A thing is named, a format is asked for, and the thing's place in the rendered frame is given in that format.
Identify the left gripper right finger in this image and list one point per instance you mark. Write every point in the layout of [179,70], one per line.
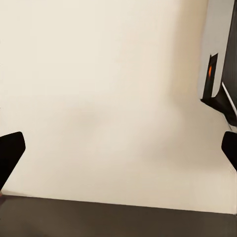
[229,147]

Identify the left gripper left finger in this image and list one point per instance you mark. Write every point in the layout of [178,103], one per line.
[12,147]

